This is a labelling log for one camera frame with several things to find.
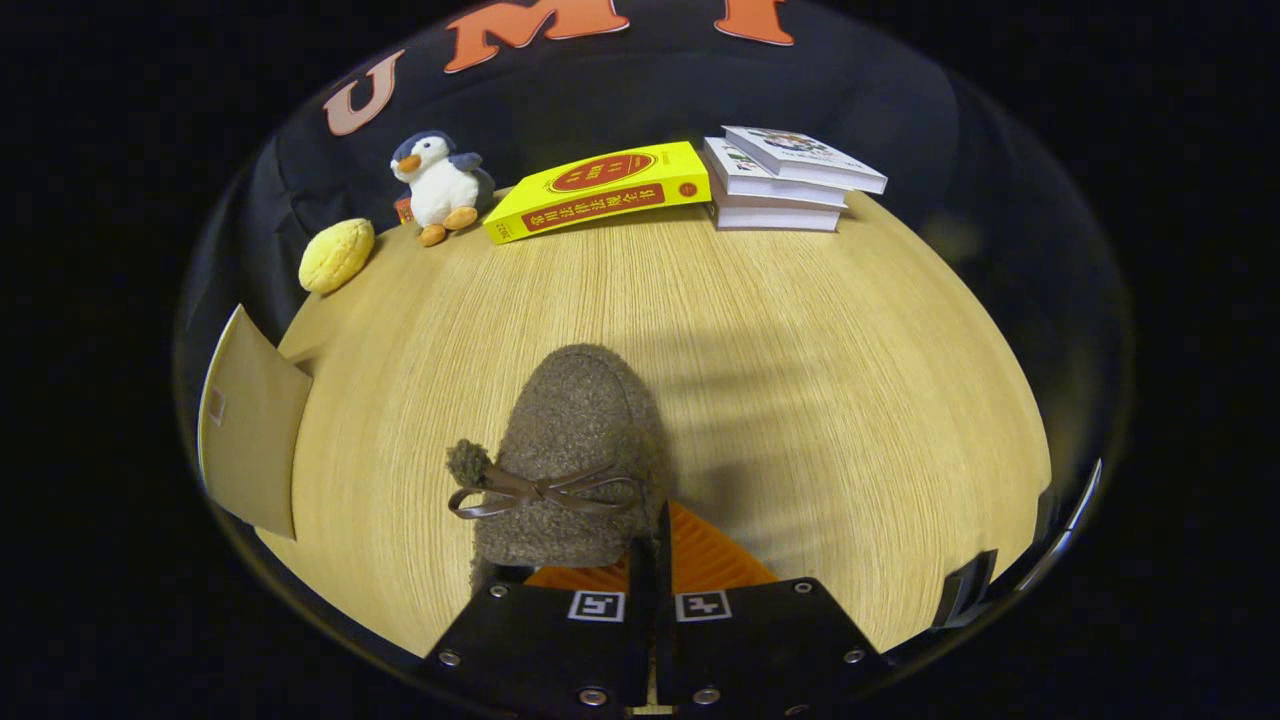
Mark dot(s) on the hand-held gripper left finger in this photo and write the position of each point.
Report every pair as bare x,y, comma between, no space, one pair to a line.
540,640

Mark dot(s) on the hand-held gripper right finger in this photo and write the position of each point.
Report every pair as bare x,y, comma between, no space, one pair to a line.
664,570

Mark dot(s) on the brown fuzzy shoe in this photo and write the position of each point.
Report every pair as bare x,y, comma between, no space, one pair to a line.
580,420

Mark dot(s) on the beige fabric storage box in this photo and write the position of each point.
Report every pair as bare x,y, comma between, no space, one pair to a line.
255,440

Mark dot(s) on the yellow book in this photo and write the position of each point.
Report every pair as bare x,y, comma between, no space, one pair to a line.
600,190

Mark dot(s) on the yellow bun plush toy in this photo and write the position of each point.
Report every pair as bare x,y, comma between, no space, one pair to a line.
336,256

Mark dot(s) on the white illustrated book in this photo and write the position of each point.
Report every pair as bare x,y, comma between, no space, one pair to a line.
805,155

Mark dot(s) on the penguin plush toy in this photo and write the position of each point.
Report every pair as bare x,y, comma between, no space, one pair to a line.
440,190

